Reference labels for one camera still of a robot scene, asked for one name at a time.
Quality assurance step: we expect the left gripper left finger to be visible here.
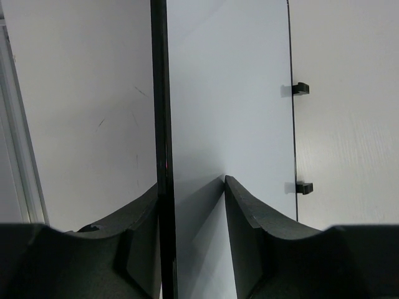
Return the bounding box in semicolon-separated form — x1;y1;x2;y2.
1;186;161;298

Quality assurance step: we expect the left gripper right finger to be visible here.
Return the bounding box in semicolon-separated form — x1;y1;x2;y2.
224;176;398;298

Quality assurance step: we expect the white whiteboard black frame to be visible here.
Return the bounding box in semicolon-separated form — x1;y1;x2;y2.
150;1;297;298

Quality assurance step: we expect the left aluminium frame post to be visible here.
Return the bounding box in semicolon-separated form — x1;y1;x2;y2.
1;10;49;224

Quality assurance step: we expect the white wire whiteboard stand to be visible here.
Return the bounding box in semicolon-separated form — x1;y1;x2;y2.
292;82;314;195

